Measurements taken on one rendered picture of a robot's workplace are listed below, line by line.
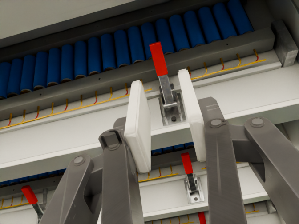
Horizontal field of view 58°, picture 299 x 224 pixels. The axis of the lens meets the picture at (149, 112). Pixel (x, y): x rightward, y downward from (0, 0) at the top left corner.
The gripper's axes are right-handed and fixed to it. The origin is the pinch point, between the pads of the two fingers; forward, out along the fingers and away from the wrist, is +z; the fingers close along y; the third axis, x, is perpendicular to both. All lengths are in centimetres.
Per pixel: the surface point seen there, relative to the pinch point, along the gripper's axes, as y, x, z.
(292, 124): 15.7, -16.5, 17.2
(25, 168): -20.6, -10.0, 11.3
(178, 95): 0.9, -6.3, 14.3
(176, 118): 0.0, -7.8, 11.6
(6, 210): -35.6, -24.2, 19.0
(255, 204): 11, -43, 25
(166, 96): -0.4, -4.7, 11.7
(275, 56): 13.4, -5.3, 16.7
